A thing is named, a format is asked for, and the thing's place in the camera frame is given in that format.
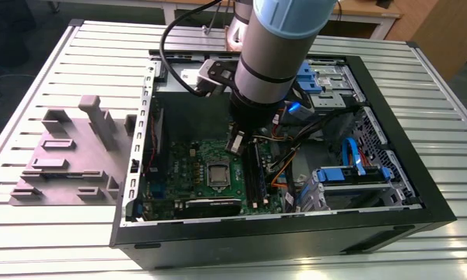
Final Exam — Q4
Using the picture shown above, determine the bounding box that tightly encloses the black white wire bundle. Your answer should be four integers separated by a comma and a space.
252, 131, 293, 143

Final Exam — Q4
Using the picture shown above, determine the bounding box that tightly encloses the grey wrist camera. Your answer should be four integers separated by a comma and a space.
193, 59, 238, 97

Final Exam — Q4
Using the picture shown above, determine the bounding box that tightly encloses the black cable silver plug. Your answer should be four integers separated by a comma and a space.
200, 0, 222, 36

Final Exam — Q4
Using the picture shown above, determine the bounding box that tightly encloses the grey power supply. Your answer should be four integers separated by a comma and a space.
153, 61, 238, 141

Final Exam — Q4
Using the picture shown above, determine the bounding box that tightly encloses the metal socket cover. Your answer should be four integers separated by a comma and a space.
204, 159, 233, 188

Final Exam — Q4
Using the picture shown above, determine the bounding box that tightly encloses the black case fan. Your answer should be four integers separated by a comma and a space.
142, 97, 165, 177

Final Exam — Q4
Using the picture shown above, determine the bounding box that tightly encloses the black PC case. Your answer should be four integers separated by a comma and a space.
108, 48, 459, 271

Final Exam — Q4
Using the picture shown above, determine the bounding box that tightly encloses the hard disk blue carrier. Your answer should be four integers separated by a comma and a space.
311, 165, 393, 185

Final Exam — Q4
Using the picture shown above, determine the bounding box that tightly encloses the red black fan wire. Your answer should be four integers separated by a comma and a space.
146, 109, 160, 170

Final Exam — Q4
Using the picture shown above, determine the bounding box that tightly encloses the green motherboard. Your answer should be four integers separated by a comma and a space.
138, 139, 288, 219

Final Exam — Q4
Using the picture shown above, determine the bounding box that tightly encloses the blue flat data cable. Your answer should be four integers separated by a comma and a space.
340, 136, 369, 176

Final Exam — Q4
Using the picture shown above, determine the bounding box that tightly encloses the thick black cable bundle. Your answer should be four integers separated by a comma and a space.
266, 105, 363, 173

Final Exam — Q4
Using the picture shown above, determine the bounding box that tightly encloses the grey metal disk bay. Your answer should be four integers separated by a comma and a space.
295, 168, 413, 212

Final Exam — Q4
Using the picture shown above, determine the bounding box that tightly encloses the black graphics card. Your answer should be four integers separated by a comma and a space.
173, 197, 242, 218

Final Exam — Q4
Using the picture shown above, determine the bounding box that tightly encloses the wooden desk white frame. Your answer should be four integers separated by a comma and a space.
154, 0, 404, 40

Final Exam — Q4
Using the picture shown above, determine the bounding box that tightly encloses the black camera cable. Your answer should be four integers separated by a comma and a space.
158, 0, 222, 96
291, 83, 313, 110

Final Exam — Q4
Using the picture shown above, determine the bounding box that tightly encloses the grey metal drive cage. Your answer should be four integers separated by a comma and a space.
289, 58, 369, 125

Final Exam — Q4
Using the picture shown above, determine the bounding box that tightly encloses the wooden cabinet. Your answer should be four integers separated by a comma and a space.
384, 0, 467, 82

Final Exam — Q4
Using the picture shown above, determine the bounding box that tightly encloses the grey parts rack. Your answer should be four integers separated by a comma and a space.
7, 94, 138, 207

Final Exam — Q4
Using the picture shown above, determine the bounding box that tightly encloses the silver CPU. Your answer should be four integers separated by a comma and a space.
209, 165, 229, 183

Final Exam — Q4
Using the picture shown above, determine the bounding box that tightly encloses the blue plastic drive bracket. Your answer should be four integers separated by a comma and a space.
295, 62, 320, 94

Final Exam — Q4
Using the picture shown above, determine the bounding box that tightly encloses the orange data cable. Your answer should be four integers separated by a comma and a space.
270, 150, 297, 188

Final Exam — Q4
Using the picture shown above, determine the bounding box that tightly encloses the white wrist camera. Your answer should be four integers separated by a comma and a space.
284, 100, 316, 120

